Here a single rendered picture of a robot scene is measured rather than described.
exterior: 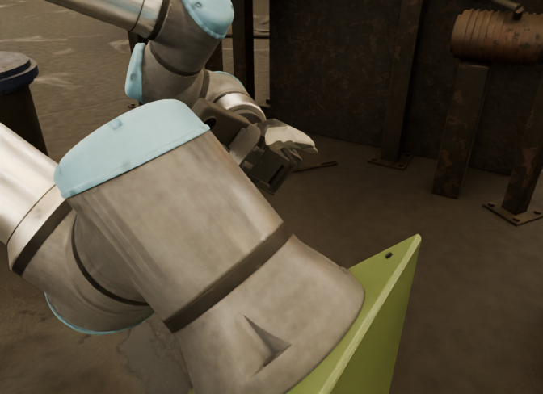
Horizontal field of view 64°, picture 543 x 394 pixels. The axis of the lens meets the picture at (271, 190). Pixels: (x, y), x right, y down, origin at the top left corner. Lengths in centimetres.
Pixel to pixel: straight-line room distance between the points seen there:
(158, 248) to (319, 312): 14
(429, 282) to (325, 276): 73
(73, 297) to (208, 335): 21
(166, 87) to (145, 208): 38
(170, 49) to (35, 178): 27
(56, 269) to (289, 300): 28
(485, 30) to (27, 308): 126
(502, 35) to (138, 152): 105
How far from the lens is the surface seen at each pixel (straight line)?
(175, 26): 65
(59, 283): 55
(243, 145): 63
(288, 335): 36
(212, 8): 65
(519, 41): 128
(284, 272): 38
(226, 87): 77
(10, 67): 124
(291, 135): 55
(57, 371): 97
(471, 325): 104
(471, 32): 129
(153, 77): 73
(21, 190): 56
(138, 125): 39
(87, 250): 46
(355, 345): 36
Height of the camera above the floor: 70
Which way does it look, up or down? 30 degrees down
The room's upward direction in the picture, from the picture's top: straight up
